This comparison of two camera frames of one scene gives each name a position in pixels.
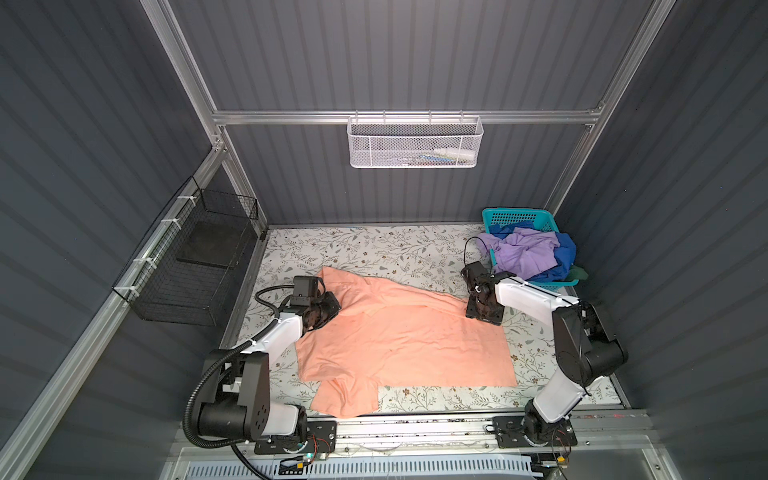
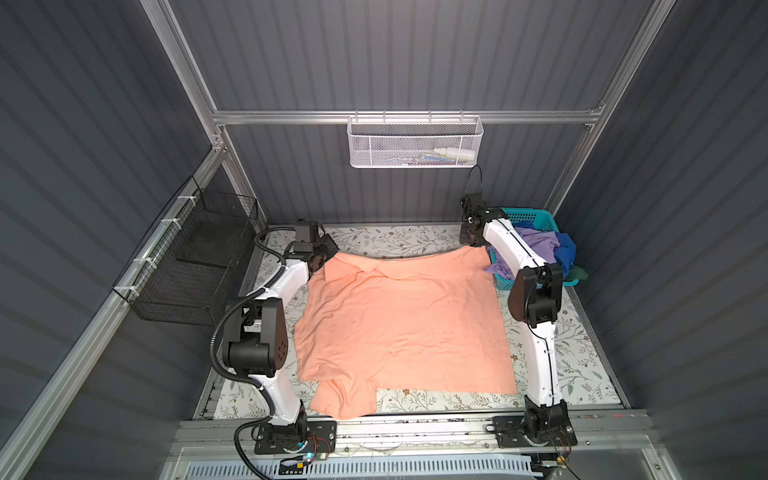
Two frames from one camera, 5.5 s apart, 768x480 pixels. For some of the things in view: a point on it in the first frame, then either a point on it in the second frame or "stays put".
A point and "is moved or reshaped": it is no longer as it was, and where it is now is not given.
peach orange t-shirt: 389,335 is moved or reshaped
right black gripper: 493,318 → 463,237
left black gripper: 331,305 → 329,248
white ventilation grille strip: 442,468 stays put
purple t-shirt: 524,253 stays put
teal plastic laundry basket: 540,218 stays put
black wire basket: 182,271 stays put
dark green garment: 577,273 stays put
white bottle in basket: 458,154 stays put
